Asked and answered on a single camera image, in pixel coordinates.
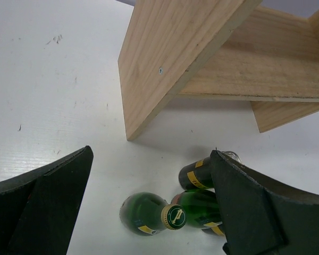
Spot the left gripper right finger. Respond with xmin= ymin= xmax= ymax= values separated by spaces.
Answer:
xmin=211 ymin=150 xmax=319 ymax=254

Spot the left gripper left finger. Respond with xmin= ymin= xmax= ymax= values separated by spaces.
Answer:
xmin=0 ymin=146 xmax=94 ymax=254

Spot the black gold can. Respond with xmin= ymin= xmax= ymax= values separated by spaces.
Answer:
xmin=178 ymin=150 xmax=242 ymax=190

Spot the green glass bottle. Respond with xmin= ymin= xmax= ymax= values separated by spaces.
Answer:
xmin=171 ymin=190 xmax=222 ymax=229
xmin=119 ymin=192 xmax=187 ymax=236

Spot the wooden two-tier shelf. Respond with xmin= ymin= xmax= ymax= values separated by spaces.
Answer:
xmin=118 ymin=1 xmax=319 ymax=141

